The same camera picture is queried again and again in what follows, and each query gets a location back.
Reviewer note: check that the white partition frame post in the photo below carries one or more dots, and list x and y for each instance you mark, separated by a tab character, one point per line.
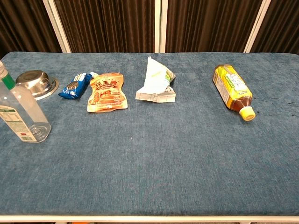
160	23
56	25
257	25

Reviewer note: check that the blue cookie packet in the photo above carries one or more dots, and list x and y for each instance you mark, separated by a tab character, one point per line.
73	87

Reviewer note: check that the stainless steel bowl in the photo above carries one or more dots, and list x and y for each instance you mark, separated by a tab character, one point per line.
35	81

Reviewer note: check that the yellow tea bottle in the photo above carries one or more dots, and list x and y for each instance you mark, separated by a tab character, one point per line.
231	86

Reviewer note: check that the clear plastic bottle green label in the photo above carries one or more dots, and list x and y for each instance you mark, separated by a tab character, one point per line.
23	109

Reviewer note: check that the dark brown pleated curtain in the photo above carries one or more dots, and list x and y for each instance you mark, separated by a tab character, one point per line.
23	23
105	23
282	23
210	23

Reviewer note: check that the blue fabric table cover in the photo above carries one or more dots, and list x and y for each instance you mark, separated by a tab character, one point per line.
149	163

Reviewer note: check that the white table frame edge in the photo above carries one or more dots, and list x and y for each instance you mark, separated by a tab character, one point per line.
149	219

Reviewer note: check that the orange peanut butter pouch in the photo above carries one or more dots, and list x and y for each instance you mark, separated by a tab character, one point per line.
107	93

